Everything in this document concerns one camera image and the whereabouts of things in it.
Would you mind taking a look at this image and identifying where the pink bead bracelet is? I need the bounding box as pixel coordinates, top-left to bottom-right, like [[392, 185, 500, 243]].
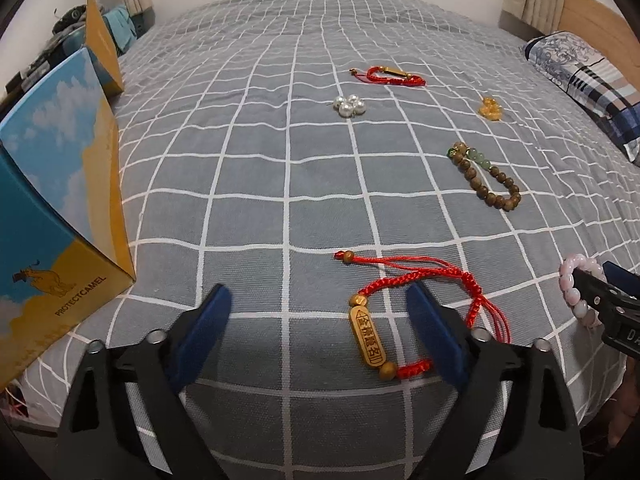
[[557, 253, 608, 330]]

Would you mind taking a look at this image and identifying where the red cord bracelet wooden tag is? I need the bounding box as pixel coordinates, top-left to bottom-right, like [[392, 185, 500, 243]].
[[333, 250, 512, 387]]

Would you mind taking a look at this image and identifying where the blue yellow cardboard box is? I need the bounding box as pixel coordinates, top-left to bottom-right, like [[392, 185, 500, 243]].
[[0, 0, 136, 385]]

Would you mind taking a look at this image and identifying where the blue plaid pillow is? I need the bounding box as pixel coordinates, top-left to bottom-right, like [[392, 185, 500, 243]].
[[524, 32, 639, 165]]

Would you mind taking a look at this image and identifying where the grey checked bed sheet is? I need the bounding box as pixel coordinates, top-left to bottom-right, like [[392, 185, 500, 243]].
[[20, 0, 639, 479]]

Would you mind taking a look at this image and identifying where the wooden headboard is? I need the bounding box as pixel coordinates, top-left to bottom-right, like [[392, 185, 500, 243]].
[[558, 0, 640, 88]]

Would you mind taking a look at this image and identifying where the white pearl cluster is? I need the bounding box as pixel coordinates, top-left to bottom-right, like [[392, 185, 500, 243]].
[[332, 94, 367, 118]]

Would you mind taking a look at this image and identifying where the teal suitcase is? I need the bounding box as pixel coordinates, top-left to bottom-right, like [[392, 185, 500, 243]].
[[52, 4, 139, 61]]

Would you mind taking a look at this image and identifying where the brown wooden bead bracelet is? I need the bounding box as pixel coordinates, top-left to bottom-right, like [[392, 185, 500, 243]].
[[446, 141, 522, 213]]

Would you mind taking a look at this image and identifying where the yellow amber bead bracelet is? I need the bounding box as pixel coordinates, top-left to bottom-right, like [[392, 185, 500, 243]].
[[477, 96, 506, 123]]

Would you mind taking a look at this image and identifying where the red cord bracelet gold tube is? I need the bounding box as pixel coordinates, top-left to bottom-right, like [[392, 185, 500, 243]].
[[349, 66, 426, 88]]

